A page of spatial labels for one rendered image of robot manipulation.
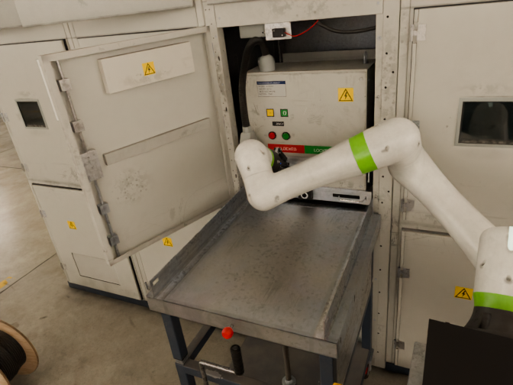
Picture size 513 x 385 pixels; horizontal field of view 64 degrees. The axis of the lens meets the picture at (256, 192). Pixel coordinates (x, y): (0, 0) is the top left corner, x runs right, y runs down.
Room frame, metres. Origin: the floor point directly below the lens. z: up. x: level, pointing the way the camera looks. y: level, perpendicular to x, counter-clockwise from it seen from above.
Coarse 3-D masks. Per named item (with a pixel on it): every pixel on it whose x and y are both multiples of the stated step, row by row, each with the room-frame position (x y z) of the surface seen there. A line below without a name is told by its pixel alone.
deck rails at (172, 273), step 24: (240, 192) 1.59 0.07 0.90; (216, 216) 1.40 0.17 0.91; (192, 240) 1.24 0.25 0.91; (216, 240) 1.32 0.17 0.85; (360, 240) 1.17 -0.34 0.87; (168, 264) 1.11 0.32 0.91; (192, 264) 1.18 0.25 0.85; (168, 288) 1.06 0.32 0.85; (336, 288) 0.89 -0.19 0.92; (336, 312) 0.86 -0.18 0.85; (312, 336) 0.79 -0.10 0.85
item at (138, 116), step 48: (96, 48) 1.35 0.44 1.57; (144, 48) 1.49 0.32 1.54; (192, 48) 1.63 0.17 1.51; (96, 96) 1.35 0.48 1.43; (144, 96) 1.47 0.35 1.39; (192, 96) 1.60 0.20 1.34; (96, 144) 1.32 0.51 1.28; (144, 144) 1.42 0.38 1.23; (192, 144) 1.57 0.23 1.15; (96, 192) 1.29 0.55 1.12; (144, 192) 1.41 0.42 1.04; (192, 192) 1.54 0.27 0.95; (144, 240) 1.37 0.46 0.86
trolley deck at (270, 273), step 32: (256, 224) 1.40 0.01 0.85; (288, 224) 1.37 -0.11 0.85; (320, 224) 1.34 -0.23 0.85; (352, 224) 1.32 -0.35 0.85; (224, 256) 1.21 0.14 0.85; (256, 256) 1.18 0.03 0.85; (288, 256) 1.16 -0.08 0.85; (320, 256) 1.14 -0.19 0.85; (192, 288) 1.05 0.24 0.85; (224, 288) 1.03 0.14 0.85; (256, 288) 1.01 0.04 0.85; (288, 288) 0.99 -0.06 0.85; (320, 288) 0.98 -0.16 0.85; (352, 288) 0.96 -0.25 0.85; (192, 320) 0.96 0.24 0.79; (224, 320) 0.91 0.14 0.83; (256, 320) 0.87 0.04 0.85; (288, 320) 0.86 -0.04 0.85; (320, 352) 0.78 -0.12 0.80
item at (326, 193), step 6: (324, 186) 1.50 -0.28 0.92; (372, 186) 1.45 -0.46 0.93; (318, 192) 1.51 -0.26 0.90; (324, 192) 1.49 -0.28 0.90; (330, 192) 1.48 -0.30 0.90; (336, 192) 1.47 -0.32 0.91; (342, 192) 1.46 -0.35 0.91; (348, 192) 1.45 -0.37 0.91; (354, 192) 1.44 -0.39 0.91; (366, 192) 1.42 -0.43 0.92; (372, 192) 1.42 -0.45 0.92; (318, 198) 1.51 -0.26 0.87; (324, 198) 1.49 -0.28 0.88; (330, 198) 1.48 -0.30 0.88; (336, 198) 1.47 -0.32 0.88; (342, 198) 1.46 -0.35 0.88; (348, 198) 1.45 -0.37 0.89; (354, 198) 1.44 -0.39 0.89; (366, 198) 1.42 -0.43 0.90; (372, 198) 1.42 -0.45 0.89; (366, 204) 1.42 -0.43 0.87
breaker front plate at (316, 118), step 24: (336, 72) 1.48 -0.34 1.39; (360, 72) 1.44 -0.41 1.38; (288, 96) 1.57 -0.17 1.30; (312, 96) 1.52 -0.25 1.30; (336, 96) 1.48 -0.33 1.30; (360, 96) 1.44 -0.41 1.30; (264, 120) 1.62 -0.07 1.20; (288, 120) 1.57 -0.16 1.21; (312, 120) 1.52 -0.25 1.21; (336, 120) 1.48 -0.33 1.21; (360, 120) 1.44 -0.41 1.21; (264, 144) 1.62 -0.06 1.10; (312, 144) 1.53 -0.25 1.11
